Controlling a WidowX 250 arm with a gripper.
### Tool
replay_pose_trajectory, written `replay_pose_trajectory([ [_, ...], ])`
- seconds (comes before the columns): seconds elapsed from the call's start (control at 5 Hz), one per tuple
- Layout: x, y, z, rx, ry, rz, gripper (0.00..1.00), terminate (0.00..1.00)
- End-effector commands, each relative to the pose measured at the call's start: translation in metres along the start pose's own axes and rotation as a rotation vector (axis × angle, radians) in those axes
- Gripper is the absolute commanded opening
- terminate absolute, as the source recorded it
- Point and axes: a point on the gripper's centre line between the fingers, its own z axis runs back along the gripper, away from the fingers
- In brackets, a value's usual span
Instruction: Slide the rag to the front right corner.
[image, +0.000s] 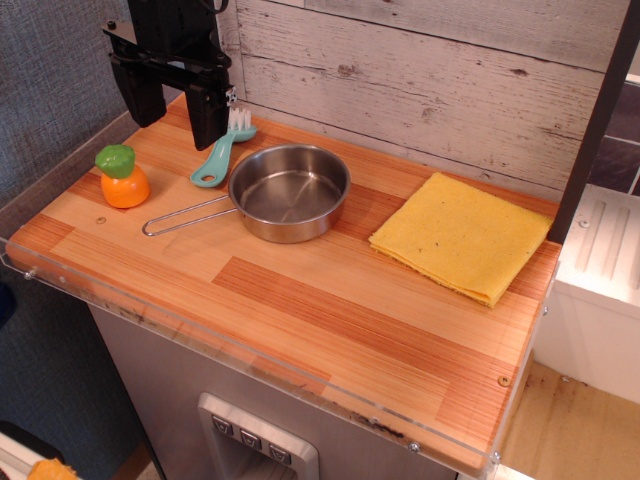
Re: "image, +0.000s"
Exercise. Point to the silver toy fridge cabinet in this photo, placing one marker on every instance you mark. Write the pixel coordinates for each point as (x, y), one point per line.
(208, 416)

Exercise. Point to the stainless steel saucepan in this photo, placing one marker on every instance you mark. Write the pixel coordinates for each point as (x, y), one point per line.
(289, 193)

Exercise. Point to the white toy sink unit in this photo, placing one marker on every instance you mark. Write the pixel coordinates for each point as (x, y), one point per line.
(590, 328)

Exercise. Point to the orange object bottom left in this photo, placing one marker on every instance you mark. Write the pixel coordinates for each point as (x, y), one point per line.
(51, 469)

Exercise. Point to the yellow rag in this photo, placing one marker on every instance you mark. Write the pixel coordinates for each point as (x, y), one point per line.
(465, 239)

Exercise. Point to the orange toy carrot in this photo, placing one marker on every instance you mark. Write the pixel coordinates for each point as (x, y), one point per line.
(123, 183)

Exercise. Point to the clear acrylic front guard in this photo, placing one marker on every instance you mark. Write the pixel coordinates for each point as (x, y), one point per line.
(330, 321)

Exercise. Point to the dark right vertical post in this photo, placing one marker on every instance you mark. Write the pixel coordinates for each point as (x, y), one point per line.
(614, 79)

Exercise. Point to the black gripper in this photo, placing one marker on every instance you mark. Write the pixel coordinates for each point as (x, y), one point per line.
(175, 44)

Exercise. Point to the teal dish brush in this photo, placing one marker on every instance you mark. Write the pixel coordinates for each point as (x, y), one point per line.
(214, 170)

